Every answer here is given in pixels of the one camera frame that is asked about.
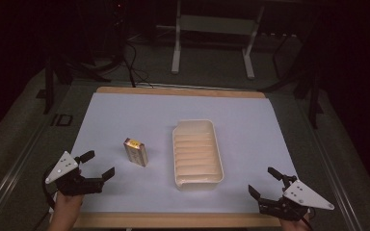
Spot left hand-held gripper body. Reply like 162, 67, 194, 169
44, 150, 106, 197

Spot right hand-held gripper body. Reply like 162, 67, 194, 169
257, 179, 335, 222

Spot silver foil packet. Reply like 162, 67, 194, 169
123, 137, 149, 167

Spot white ribbed plastic tray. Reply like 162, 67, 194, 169
172, 118, 225, 193

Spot person's right hand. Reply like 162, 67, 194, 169
278, 213, 313, 231

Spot person's left hand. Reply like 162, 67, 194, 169
47, 192, 85, 231

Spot white paper sheet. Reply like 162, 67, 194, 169
55, 92, 303, 214

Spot black tripod stand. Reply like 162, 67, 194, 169
41, 52, 112, 116
258, 28, 325, 130

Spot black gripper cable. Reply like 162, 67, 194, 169
41, 165, 59, 210

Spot black floor cable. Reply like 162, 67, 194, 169
121, 39, 155, 90

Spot white metal stand frame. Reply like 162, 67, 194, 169
155, 0, 266, 80

